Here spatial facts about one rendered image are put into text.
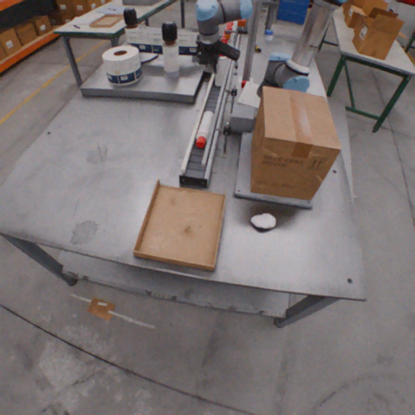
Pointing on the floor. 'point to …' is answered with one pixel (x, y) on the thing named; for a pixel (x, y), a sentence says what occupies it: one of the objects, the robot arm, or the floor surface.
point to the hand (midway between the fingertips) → (217, 72)
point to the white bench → (67, 32)
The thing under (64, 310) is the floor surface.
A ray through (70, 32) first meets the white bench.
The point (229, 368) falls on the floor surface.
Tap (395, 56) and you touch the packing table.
